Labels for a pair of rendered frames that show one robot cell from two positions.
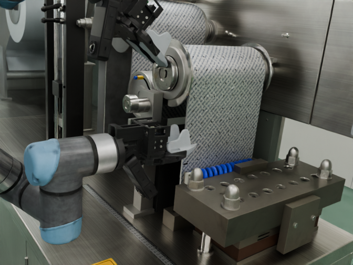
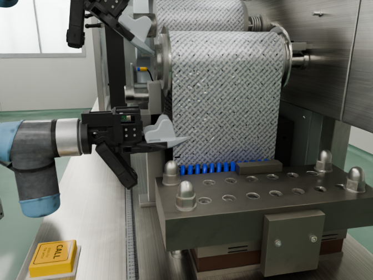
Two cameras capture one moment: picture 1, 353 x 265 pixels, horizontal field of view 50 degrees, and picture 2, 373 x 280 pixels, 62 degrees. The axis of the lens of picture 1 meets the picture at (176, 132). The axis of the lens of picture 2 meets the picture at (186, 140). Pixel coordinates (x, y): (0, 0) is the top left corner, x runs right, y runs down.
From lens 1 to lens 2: 42 cm
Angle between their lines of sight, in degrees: 26
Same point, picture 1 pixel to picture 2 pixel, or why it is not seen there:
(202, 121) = (194, 112)
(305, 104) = (337, 96)
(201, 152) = (198, 146)
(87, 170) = (46, 150)
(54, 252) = (49, 224)
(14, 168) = not seen: hidden behind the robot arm
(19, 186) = not seen: hidden behind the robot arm
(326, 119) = (358, 114)
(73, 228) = (40, 204)
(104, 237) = (99, 219)
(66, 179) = (24, 156)
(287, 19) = not seen: outside the picture
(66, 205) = (29, 182)
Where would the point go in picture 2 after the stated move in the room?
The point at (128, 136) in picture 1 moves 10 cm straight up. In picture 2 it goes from (95, 122) to (90, 69)
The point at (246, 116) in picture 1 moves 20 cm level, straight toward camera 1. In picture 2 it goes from (258, 110) to (207, 130)
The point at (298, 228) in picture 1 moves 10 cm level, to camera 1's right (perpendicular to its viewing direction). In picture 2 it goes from (286, 248) to (353, 267)
